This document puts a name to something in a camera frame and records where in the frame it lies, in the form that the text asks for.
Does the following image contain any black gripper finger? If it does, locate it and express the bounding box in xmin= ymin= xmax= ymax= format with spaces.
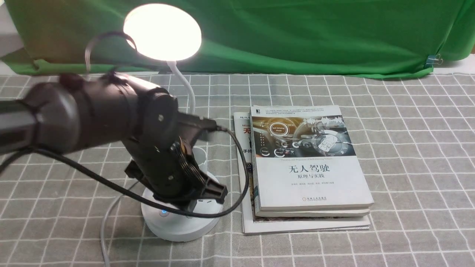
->
xmin=188 ymin=177 xmax=227 ymax=213

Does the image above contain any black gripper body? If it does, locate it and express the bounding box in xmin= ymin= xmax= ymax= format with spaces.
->
xmin=124 ymin=139 xmax=202 ymax=204

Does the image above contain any white desk lamp with socket base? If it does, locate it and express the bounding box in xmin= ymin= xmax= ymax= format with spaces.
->
xmin=123 ymin=3 xmax=219 ymax=242

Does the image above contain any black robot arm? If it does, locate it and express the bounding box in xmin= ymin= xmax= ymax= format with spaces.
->
xmin=0 ymin=72 xmax=228 ymax=214

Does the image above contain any white book bottom of stack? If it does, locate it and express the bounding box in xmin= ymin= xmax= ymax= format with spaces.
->
xmin=233 ymin=112 xmax=371 ymax=235

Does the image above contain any white self-driving textbook top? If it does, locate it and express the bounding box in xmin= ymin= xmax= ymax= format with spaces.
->
xmin=250 ymin=105 xmax=374 ymax=217

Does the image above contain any green backdrop cloth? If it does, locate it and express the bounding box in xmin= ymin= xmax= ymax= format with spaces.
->
xmin=1 ymin=0 xmax=475 ymax=78

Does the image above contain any grey checked tablecloth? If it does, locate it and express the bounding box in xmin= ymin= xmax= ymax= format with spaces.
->
xmin=0 ymin=74 xmax=475 ymax=267

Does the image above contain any blue binder clip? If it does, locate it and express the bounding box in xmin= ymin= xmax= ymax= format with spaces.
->
xmin=424 ymin=54 xmax=444 ymax=68

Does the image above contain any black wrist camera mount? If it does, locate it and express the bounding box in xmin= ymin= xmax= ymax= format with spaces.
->
xmin=177 ymin=112 xmax=228 ymax=147

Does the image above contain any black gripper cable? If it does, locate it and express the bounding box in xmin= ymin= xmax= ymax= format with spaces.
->
xmin=0 ymin=126 xmax=250 ymax=218

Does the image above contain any white lamp power cable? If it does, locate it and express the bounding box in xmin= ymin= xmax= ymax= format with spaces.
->
xmin=101 ymin=180 xmax=139 ymax=267

